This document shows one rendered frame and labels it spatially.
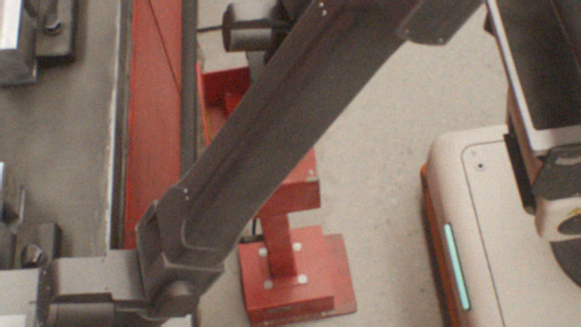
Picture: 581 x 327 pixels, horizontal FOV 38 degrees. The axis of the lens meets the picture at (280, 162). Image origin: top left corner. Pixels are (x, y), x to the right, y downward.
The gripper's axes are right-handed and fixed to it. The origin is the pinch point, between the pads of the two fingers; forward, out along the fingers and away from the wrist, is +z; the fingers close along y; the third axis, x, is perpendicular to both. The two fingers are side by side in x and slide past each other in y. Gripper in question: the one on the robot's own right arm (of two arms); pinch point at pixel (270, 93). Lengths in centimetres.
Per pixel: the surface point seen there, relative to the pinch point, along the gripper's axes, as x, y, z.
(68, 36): -7.9, 30.6, -4.3
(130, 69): -8.2, 21.0, 5.3
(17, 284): 33, 38, -13
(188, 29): -66, -2, 76
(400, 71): -46, -55, 66
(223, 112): -0.4, 6.5, 6.1
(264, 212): 15.9, 1.3, 10.2
